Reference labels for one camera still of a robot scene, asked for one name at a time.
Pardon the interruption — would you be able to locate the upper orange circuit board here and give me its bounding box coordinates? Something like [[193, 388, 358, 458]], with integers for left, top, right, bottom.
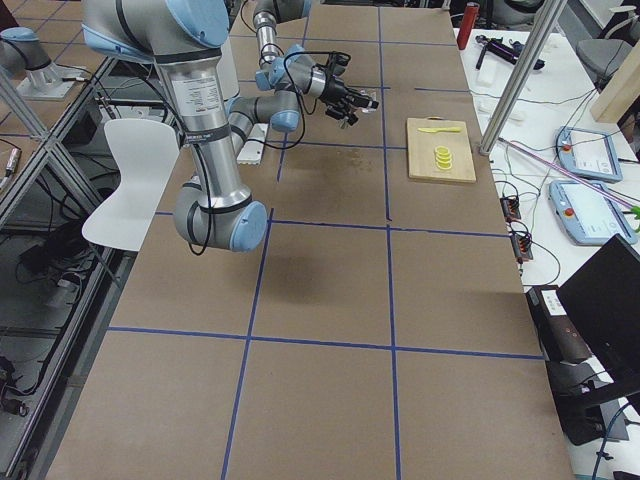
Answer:
[[500, 196, 521, 221]]

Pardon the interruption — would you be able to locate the black monitor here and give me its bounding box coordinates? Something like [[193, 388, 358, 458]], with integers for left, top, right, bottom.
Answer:
[[558, 234, 639, 373]]

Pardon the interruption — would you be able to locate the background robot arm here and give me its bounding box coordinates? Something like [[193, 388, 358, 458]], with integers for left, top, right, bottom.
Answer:
[[1, 27, 84, 101]]

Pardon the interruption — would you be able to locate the white plastic chair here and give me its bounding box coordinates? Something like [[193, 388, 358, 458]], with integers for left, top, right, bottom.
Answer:
[[82, 118, 179, 252]]

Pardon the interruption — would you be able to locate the clear glass measuring cup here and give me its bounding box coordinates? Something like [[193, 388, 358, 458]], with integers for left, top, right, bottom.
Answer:
[[356, 89, 379, 114]]

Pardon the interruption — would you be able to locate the upper blue teach pendant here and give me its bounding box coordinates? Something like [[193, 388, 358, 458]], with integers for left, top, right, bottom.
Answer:
[[556, 127, 623, 183]]

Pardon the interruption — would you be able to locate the black box device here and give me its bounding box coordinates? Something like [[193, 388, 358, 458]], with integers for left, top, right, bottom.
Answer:
[[526, 285, 591, 365]]

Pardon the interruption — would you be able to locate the black purple tool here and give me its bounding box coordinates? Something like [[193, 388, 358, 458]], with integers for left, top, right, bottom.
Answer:
[[475, 35, 519, 70]]

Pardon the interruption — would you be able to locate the grey office chair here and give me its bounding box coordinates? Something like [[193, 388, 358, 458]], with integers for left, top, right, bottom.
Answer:
[[576, 4, 639, 90]]

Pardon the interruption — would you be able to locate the pink rod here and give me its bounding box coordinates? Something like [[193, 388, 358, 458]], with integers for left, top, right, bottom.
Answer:
[[498, 137, 639, 215]]

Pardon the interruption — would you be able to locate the yellow plastic knife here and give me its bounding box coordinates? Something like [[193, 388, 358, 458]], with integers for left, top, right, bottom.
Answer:
[[417, 127, 462, 134]]

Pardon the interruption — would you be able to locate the wooden plank stand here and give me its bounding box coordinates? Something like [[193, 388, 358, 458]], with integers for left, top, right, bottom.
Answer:
[[590, 43, 640, 123]]

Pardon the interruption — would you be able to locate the aluminium frame post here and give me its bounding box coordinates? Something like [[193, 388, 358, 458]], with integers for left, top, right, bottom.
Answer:
[[478, 0, 567, 156]]

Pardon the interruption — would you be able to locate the wooden cutting board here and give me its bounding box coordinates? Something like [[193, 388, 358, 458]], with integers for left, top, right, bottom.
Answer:
[[406, 118, 476, 183]]

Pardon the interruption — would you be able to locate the blue teach pendant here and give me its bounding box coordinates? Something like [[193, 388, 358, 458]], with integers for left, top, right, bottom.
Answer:
[[556, 127, 623, 183], [548, 180, 638, 246]]

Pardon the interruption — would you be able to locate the lower blue teach pendant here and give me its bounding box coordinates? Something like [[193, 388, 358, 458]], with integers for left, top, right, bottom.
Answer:
[[548, 180, 638, 246]]

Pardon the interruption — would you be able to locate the orange circuit board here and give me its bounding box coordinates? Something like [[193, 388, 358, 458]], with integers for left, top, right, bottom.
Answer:
[[510, 231, 533, 264], [500, 196, 521, 221]]

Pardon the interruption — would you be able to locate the lower orange circuit board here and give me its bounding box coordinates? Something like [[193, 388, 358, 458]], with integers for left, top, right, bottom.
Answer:
[[510, 231, 533, 264]]

